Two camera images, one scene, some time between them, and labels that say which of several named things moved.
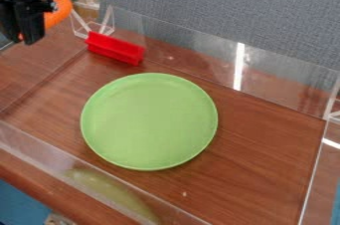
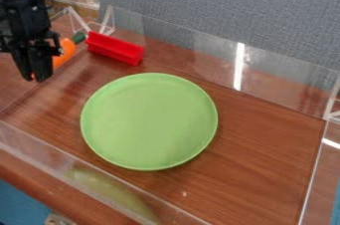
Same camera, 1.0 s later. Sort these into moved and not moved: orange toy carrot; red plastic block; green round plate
Moved: orange toy carrot
Not moved: green round plate; red plastic block
